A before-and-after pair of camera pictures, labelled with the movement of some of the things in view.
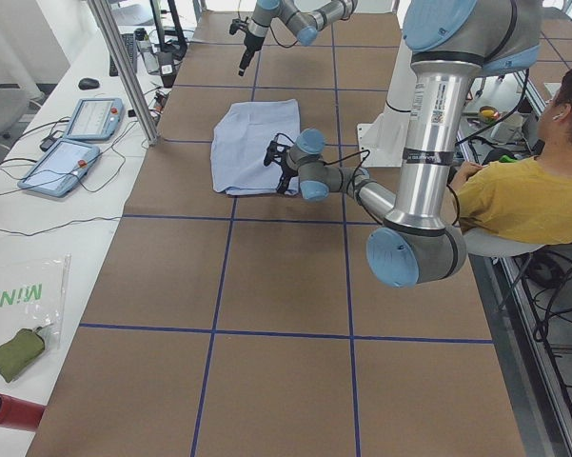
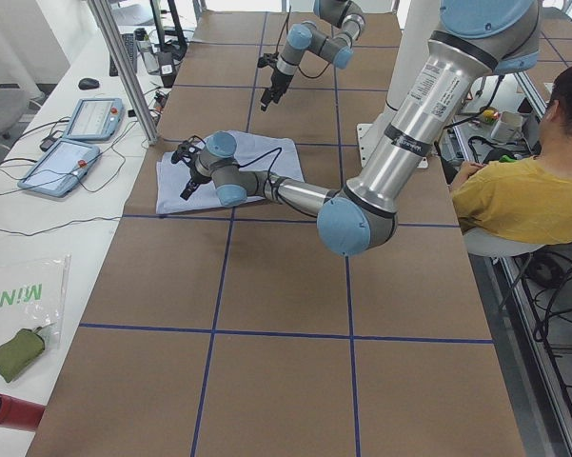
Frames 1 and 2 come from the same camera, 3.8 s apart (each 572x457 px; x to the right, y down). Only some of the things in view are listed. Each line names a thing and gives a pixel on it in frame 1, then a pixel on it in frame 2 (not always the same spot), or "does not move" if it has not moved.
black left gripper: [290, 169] → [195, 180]
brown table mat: [254, 326] does not move
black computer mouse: [88, 84] does not move
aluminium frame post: [126, 69] does not move
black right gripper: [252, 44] → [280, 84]
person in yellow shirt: [542, 199] does not move
